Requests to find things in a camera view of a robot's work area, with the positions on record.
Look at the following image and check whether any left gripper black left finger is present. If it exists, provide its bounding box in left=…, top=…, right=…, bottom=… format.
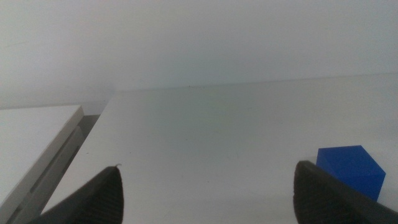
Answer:
left=27, top=165, right=124, bottom=224

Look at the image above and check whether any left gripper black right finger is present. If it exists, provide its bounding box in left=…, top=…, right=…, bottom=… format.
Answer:
left=292, top=160, right=398, bottom=224

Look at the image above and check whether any blue cube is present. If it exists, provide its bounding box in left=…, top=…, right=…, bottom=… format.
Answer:
left=315, top=144, right=387, bottom=203

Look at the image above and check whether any white side table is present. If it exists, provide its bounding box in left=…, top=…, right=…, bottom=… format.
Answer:
left=0, top=105, right=85, bottom=224

